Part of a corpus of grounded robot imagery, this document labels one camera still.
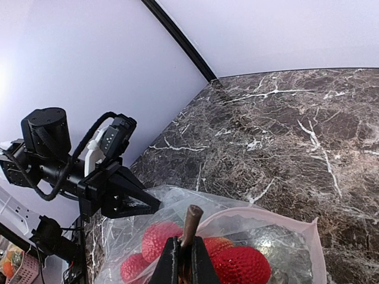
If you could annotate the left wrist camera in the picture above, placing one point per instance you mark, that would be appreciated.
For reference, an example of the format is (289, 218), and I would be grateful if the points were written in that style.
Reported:
(109, 143)

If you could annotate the pink plastic basket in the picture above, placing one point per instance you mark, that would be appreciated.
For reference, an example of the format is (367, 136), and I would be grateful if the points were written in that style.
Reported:
(17, 266)

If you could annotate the left black frame post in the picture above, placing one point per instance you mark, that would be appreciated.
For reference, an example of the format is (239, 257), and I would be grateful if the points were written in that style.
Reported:
(180, 38)

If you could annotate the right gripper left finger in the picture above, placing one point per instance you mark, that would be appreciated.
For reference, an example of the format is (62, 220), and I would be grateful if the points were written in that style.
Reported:
(167, 268)

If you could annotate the brown lychee stem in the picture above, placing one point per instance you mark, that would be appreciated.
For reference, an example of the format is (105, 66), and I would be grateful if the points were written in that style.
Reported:
(192, 220)

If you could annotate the clear zip top bag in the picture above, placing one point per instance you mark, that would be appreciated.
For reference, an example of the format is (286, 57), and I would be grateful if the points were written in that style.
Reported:
(292, 247)

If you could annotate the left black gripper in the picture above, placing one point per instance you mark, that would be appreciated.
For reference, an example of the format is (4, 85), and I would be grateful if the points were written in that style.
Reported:
(130, 195)

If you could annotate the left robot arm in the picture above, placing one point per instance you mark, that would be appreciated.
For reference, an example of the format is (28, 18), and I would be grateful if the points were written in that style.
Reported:
(43, 159)

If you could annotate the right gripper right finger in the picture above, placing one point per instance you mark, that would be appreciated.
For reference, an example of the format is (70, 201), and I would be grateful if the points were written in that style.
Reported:
(202, 270)

